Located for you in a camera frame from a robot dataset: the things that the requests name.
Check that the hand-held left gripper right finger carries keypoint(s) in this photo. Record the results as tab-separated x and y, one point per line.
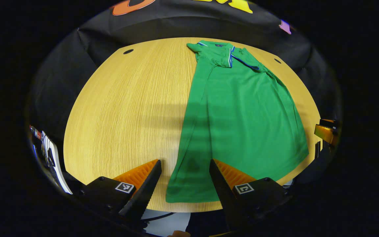
220	191

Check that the person's dark clothing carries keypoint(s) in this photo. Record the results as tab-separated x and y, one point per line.
206	223

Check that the green polo T-shirt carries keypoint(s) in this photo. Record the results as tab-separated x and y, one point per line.
242	115

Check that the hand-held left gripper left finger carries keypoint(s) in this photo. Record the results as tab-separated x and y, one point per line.
145	194

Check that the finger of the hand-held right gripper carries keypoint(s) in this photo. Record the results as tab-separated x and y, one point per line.
324	131

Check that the white side desk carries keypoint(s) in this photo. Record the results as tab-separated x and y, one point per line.
56	164

